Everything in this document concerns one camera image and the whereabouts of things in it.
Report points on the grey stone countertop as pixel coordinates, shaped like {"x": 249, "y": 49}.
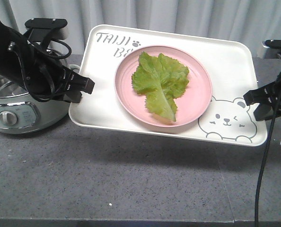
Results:
{"x": 69, "y": 176}

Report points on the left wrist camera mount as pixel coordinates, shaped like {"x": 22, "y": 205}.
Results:
{"x": 44, "y": 30}

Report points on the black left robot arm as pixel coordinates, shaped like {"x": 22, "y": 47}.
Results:
{"x": 7, "y": 33}

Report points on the pink round plate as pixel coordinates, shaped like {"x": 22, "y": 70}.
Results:
{"x": 190, "y": 106}

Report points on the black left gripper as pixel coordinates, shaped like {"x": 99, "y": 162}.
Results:
{"x": 40, "y": 72}

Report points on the green lettuce leaf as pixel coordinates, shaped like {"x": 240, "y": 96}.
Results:
{"x": 161, "y": 79}

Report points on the green electric cooking pot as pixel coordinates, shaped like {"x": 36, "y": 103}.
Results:
{"x": 20, "y": 113}

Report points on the cream bear serving tray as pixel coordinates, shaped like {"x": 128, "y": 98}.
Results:
{"x": 229, "y": 65}

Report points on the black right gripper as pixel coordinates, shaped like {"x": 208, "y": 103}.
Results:
{"x": 265, "y": 96}

